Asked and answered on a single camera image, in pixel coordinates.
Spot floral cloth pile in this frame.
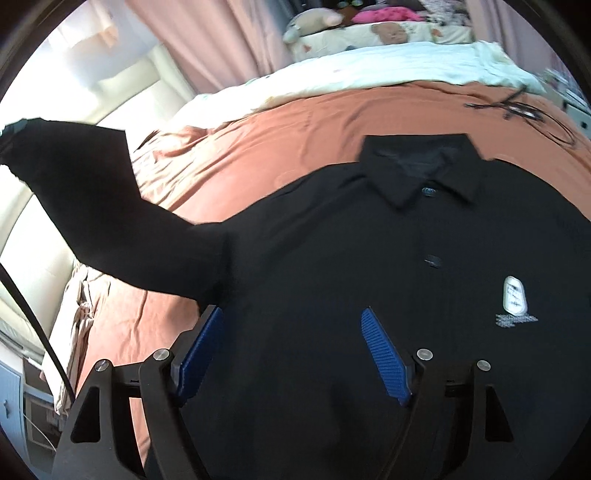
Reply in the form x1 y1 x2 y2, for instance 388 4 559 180
419 0 471 25

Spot white bedside cabinet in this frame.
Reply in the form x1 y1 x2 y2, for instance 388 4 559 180
540 69 590 137

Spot white cream blanket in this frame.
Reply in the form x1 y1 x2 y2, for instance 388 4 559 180
171 41 545 129

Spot cream padded headboard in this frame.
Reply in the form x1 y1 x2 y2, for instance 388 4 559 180
0 43 195 361

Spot orange bed cover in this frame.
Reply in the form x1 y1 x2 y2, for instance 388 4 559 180
68 80 591 462

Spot black cables on bed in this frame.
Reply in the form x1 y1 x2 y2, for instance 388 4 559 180
464 87 578 149

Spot pink curtain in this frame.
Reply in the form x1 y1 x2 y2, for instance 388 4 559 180
127 0 298 93
466 0 561 73

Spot pink cloth pile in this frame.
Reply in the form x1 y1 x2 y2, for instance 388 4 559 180
352 6 423 24

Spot pink curtain right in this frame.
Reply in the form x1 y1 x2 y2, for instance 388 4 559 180
466 0 561 73

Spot cream plush toy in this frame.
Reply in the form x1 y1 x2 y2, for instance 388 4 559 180
283 8 344 44

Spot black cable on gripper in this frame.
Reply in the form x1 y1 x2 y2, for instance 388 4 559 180
0 262 77 405

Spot hanging cream shirt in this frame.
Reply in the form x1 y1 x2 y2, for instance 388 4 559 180
85 0 119 48

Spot pink curtain left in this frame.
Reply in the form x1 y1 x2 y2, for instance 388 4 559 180
127 0 298 93

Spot black button-up shirt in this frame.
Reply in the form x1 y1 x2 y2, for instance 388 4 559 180
0 118 591 480

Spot bear print cushion bench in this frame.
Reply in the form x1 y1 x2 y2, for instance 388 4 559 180
287 21 475 62

